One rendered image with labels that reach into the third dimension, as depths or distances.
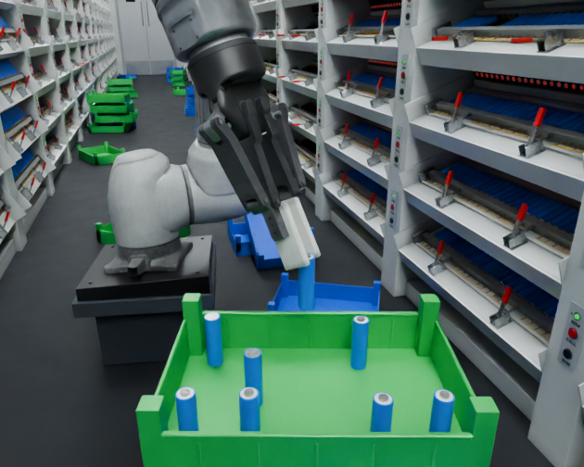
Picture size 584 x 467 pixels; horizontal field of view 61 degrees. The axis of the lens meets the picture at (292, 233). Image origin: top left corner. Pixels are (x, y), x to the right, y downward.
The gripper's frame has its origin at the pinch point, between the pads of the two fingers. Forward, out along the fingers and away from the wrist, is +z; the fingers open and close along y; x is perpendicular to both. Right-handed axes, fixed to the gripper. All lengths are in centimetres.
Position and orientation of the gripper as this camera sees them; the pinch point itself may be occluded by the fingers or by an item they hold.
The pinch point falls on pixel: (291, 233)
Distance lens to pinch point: 53.7
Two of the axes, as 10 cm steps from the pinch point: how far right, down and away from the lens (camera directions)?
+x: 7.8, -2.2, -5.8
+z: 3.6, 9.2, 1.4
